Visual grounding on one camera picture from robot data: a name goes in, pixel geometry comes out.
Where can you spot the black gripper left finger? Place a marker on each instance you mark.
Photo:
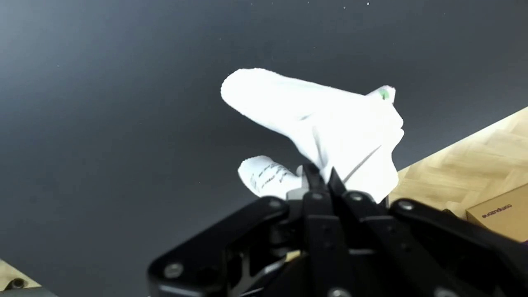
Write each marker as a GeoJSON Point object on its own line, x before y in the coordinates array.
{"type": "Point", "coordinates": [319, 240]}

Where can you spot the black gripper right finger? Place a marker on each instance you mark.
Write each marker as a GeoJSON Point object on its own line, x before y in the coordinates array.
{"type": "Point", "coordinates": [396, 247]}

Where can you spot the white cloth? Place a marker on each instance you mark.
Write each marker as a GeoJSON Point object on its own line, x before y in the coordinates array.
{"type": "Point", "coordinates": [335, 125]}

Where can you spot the small tan cardboard box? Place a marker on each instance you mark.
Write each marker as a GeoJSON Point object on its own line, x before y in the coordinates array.
{"type": "Point", "coordinates": [504, 211]}

